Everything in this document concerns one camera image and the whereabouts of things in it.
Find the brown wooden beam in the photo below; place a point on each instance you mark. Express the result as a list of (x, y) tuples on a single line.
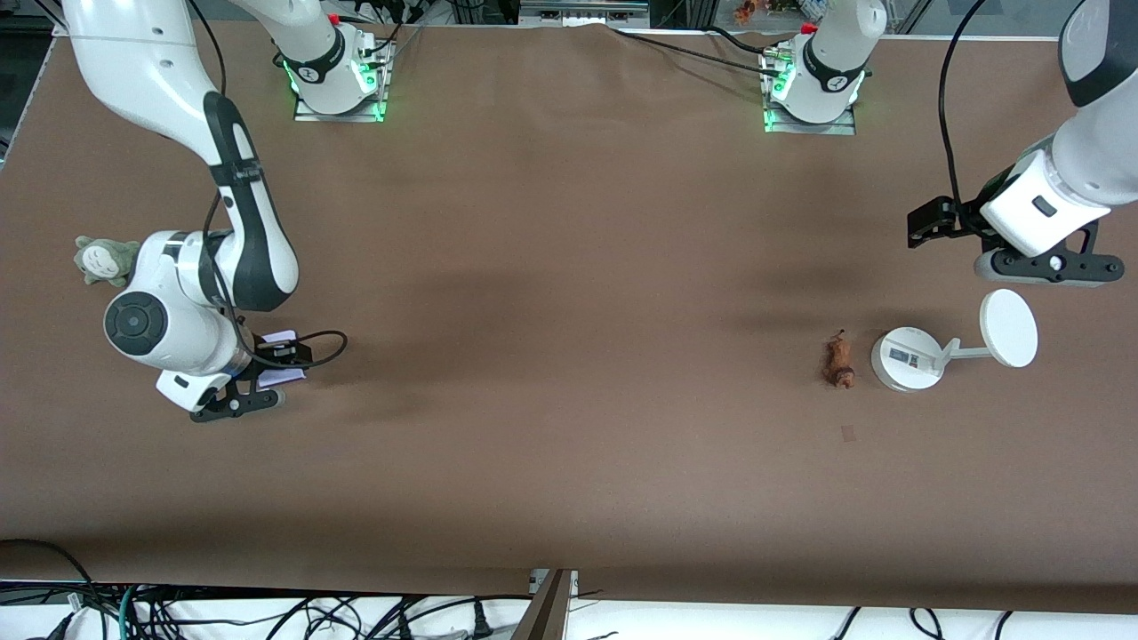
[(542, 613)]

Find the white round phone stand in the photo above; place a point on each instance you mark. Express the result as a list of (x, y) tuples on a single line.
[(907, 360)]

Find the brown table cover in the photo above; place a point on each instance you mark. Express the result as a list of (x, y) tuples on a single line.
[(569, 489)]

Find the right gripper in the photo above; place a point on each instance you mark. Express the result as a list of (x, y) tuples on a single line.
[(272, 352)]

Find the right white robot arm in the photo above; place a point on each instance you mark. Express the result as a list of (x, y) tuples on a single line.
[(142, 53)]

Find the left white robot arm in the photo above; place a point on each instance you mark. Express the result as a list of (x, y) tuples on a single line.
[(836, 44)]

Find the brown lion statue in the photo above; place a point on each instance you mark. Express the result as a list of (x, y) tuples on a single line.
[(837, 360)]

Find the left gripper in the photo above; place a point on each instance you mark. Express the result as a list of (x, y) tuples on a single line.
[(955, 218)]

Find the small orange toy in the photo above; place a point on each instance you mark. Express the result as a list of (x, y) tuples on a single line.
[(745, 11)]

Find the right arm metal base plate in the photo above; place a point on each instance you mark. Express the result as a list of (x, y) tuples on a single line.
[(342, 116)]

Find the grey plush toy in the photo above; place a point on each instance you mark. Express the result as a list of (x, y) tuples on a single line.
[(102, 260)]

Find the black power plug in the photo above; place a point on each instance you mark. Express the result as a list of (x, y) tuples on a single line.
[(481, 622)]

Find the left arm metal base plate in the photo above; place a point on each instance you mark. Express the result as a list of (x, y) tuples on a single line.
[(836, 130)]

